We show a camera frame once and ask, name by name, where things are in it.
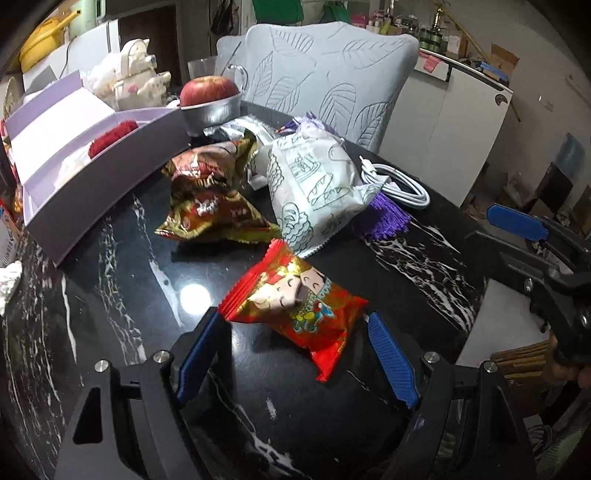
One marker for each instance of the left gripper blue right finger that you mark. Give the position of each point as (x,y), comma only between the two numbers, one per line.
(397,367)

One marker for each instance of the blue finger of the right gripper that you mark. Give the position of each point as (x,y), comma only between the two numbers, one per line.
(517,223)

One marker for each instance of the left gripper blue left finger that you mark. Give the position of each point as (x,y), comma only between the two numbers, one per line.
(193,353)

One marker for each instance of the red cartoon snack packet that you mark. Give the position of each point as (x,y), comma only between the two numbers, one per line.
(298,301)

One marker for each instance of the red gold snack bag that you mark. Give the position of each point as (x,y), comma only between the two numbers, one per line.
(205,201)

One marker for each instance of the silver foil snack packet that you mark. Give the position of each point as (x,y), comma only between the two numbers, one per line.
(236,128)

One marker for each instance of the dark red knitted ball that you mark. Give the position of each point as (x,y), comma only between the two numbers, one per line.
(111,136)

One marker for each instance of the lavender satin drawstring pouch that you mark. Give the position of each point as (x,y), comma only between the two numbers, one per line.
(309,119)

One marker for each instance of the white cabinet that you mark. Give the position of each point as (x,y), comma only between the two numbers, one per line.
(444,124)

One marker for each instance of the purple tassel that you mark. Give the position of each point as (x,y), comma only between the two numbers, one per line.
(381,220)

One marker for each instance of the crumpled white tissue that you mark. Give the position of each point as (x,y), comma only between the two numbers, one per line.
(9,279)

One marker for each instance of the open lavender gift box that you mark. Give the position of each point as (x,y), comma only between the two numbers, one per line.
(64,191)

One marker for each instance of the small metal bowl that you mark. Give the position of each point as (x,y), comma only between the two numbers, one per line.
(199,117)

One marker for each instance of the red apple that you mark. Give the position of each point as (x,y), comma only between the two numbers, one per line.
(207,89)

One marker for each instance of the white cartoon kettle bottle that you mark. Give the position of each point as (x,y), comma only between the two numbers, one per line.
(130,80)

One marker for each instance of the white mini fridge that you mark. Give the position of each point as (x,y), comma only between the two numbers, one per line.
(82,53)

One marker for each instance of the green tote bag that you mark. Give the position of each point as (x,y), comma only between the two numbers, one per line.
(278,12)

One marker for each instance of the yellow pot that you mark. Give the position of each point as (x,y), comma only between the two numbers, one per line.
(44,40)

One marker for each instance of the mint green electric kettle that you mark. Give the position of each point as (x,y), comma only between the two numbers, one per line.
(90,14)

